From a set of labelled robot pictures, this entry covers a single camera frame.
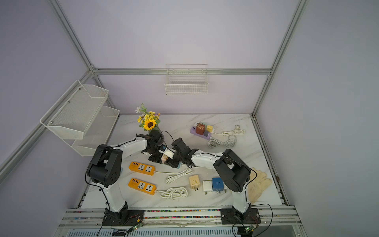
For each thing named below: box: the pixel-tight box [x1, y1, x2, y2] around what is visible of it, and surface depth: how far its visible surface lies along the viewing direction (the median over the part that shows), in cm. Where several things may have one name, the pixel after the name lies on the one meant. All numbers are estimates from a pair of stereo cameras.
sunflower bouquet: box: [135, 102, 161, 131], surface depth 85 cm
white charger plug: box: [202, 180, 213, 196], surface depth 84 cm
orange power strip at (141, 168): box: [128, 161, 156, 176], surface depth 90 cm
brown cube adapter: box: [195, 122, 206, 136], surface depth 104 cm
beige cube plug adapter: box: [188, 174, 201, 192], surface depth 82 cm
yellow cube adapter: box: [206, 124, 214, 133], surface depth 107 cm
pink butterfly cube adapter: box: [160, 153, 169, 164], surface depth 87 cm
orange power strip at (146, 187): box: [127, 177, 157, 196], surface depth 83 cm
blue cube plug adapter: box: [211, 177, 225, 194], surface depth 82 cm
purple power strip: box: [189, 125, 212, 141], surface depth 107 cm
